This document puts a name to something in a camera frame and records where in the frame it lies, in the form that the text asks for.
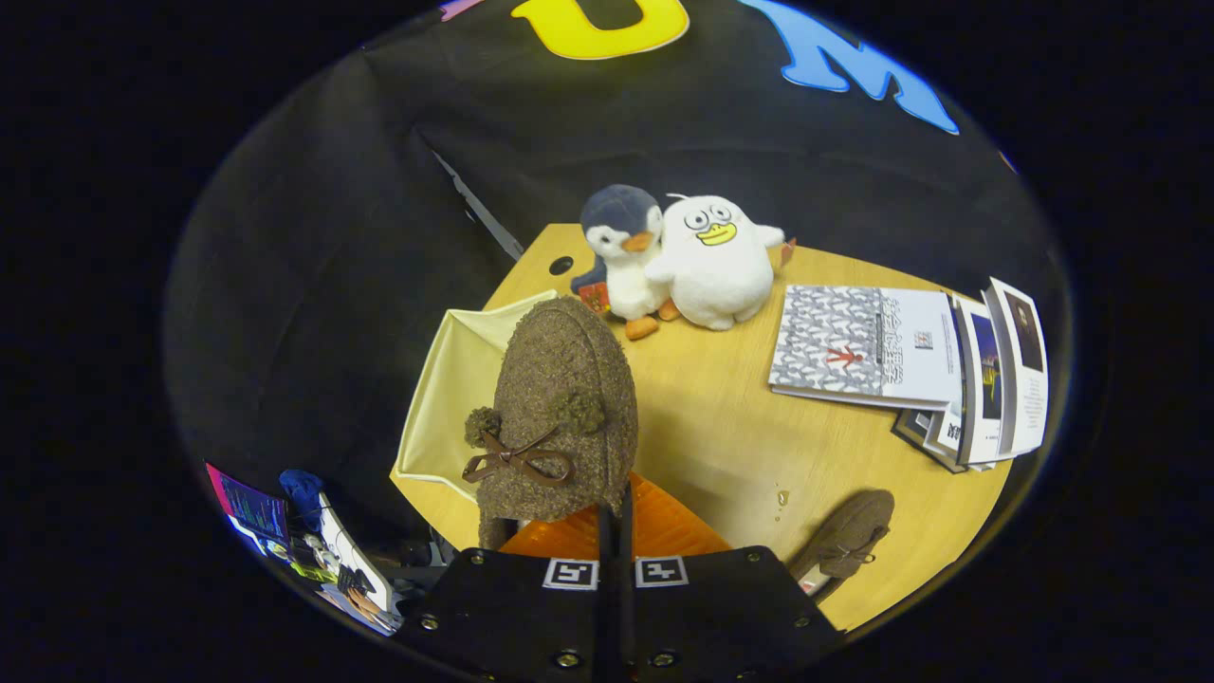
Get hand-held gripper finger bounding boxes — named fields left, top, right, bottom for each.
left=394, top=506, right=620, bottom=683
left=619, top=472, right=845, bottom=683

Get brown fuzzy shoe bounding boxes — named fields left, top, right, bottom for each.
left=787, top=489, right=895, bottom=603
left=462, top=296, right=639, bottom=551

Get cream fabric storage box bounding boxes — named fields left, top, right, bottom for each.
left=391, top=289, right=561, bottom=504

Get blue cloth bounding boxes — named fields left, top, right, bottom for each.
left=280, top=469, right=325, bottom=532

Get white duck plush toy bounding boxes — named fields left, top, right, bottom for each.
left=645, top=194, right=798, bottom=332

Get grey patterned white book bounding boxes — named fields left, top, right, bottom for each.
left=768, top=285, right=964, bottom=411

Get white book black characters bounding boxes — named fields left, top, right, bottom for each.
left=925, top=408, right=968, bottom=462

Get purple pink screen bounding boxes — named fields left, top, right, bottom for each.
left=206, top=463, right=290, bottom=544

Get grey penguin plush toy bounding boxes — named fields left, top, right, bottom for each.
left=569, top=184, right=679, bottom=342

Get grey metal bar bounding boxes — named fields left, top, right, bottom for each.
left=432, top=150, right=524, bottom=262

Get white book blue picture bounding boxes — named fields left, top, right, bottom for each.
left=951, top=294, right=1006, bottom=466

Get white book dark portrait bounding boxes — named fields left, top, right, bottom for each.
left=982, top=277, right=1049, bottom=456

